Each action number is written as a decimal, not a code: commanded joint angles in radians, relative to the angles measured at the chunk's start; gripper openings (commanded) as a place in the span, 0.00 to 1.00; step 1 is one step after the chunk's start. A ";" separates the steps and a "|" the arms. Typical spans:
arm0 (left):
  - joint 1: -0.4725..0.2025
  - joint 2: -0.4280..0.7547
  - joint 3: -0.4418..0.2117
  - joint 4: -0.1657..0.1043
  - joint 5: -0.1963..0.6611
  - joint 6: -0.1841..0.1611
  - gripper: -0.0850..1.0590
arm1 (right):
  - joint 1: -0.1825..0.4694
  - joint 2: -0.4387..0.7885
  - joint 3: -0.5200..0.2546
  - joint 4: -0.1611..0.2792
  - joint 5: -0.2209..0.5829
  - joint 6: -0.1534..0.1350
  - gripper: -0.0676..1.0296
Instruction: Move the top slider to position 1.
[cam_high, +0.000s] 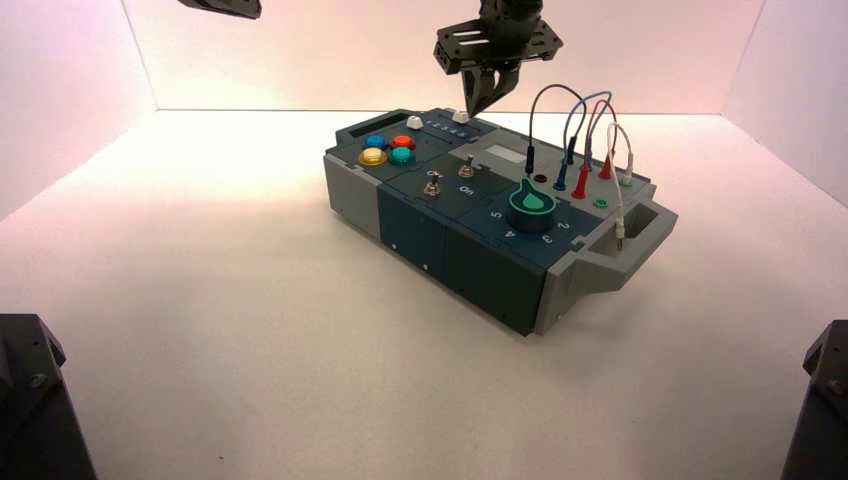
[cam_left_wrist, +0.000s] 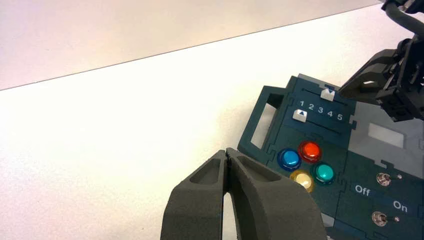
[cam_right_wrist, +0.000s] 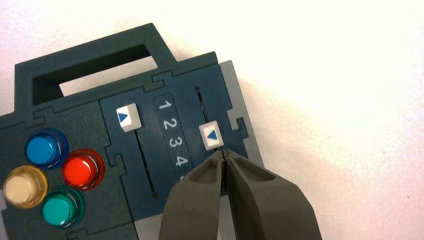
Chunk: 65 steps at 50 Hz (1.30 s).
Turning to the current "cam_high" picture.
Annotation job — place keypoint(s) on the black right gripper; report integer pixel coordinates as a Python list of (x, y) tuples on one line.
[(510, 40)]

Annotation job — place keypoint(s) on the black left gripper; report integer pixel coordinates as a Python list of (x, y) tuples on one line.
[(228, 6)]

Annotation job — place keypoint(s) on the white slider knob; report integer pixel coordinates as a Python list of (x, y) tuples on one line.
[(414, 122), (460, 118)]

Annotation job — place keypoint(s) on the grey display screen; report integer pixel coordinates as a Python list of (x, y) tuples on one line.
[(507, 154)]

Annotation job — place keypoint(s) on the orange push button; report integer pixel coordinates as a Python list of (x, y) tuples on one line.
[(403, 142)]

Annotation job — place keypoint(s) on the black jack socket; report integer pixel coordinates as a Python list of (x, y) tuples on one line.
[(540, 179)]

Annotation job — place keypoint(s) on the teal push button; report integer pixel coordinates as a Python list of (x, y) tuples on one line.
[(402, 156)]

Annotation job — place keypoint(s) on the blue push button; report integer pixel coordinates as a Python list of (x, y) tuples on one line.
[(376, 141)]

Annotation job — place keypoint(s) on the black green rotary knob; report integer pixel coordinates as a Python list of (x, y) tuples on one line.
[(532, 210)]

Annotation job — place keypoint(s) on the yellow push button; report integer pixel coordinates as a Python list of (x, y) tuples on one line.
[(373, 157)]

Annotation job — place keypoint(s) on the blue grey control box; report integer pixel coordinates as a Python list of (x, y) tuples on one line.
[(411, 225)]

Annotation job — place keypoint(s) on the green jack socket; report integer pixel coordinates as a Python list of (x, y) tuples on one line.
[(601, 203)]

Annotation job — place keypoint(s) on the metal toggle switch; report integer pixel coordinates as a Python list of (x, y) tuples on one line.
[(466, 170), (431, 189)]

